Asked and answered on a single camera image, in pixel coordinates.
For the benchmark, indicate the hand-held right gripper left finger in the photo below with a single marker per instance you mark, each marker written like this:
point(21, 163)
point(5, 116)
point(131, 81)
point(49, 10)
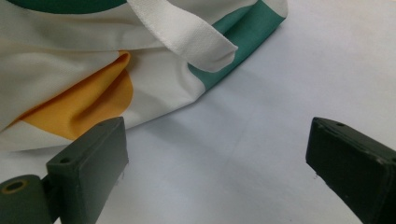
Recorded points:
point(87, 161)

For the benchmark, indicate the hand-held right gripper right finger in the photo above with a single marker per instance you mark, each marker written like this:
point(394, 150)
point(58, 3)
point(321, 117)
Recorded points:
point(351, 158)

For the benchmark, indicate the white tote bag green orange print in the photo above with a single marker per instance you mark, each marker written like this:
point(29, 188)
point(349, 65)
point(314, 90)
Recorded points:
point(77, 62)

